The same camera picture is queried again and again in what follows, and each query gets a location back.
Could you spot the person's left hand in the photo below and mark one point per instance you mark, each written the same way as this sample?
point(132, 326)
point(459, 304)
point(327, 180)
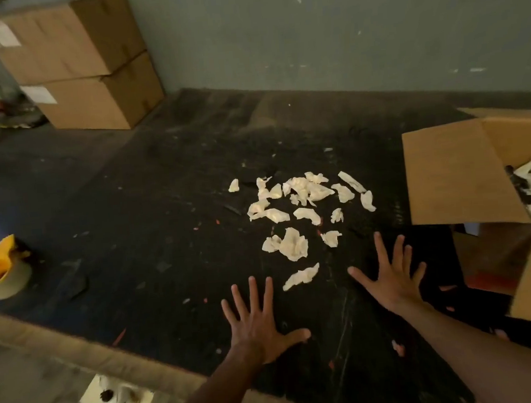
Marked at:
point(256, 332)

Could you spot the person's right hand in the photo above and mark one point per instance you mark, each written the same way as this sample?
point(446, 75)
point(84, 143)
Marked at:
point(393, 287)

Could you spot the person's right little finger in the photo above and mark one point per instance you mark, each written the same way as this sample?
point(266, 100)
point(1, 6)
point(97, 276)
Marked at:
point(419, 272)

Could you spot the person's left little finger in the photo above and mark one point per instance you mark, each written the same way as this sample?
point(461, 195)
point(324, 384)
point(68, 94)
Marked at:
point(228, 311)

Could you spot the person's left middle finger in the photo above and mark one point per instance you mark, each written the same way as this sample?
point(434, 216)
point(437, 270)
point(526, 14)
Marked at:
point(254, 295)

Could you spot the person's right middle finger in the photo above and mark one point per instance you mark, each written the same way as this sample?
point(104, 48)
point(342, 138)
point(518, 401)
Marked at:
point(399, 252)

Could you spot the person's right thumb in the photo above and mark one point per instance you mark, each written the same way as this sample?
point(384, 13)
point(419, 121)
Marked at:
point(361, 276)

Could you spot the person's left thumb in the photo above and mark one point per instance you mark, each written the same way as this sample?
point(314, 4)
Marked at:
point(296, 336)

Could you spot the person's right forearm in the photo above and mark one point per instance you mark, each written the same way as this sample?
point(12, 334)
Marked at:
point(483, 356)

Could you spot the person's left forearm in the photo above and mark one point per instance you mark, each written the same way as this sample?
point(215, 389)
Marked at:
point(213, 394)

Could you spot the pile of crumpled white pieces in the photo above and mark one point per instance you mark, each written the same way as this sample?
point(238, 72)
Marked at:
point(293, 244)

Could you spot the open cardboard box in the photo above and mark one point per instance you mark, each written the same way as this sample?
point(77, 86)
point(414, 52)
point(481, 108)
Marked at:
point(457, 173)

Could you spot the white square sheet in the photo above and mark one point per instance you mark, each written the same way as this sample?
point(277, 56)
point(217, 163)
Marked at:
point(118, 400)

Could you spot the yellow tape dispenser with roll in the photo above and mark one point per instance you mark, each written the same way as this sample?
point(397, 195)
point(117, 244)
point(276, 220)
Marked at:
point(0, 273)

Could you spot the closed cardboard box small label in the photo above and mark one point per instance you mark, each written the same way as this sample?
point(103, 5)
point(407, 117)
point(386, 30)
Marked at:
point(99, 100)

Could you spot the heap of mixed clutter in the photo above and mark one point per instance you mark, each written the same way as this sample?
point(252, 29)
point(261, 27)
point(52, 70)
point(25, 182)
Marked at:
point(3, 113)

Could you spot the closed cardboard box large label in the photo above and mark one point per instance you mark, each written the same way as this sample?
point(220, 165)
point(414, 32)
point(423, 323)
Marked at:
point(48, 46)

